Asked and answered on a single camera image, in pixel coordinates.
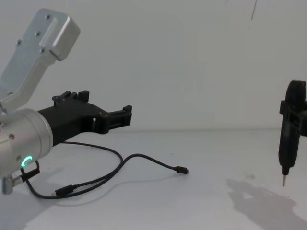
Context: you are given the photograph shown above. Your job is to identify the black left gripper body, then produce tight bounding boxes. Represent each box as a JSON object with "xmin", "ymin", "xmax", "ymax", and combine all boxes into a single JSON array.
[{"xmin": 37, "ymin": 98, "xmax": 107, "ymax": 147}]

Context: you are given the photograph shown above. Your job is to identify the white table cloth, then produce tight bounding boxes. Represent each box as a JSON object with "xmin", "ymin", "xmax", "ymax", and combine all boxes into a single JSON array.
[{"xmin": 0, "ymin": 128, "xmax": 307, "ymax": 230}]

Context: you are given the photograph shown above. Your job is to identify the black cable with plug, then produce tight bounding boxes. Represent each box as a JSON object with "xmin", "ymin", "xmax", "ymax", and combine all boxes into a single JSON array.
[
  {"xmin": 21, "ymin": 154, "xmax": 189, "ymax": 199},
  {"xmin": 54, "ymin": 140, "xmax": 124, "ymax": 195}
]

